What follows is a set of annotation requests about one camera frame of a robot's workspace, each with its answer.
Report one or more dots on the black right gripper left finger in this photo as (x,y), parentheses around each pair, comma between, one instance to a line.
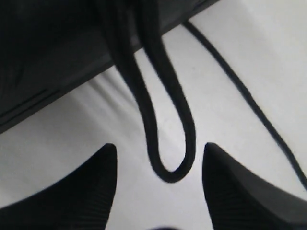
(80,201)

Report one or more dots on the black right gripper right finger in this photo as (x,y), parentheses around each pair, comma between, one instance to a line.
(238,199)

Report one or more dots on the black plastic carrying case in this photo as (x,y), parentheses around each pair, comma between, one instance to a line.
(47,49)

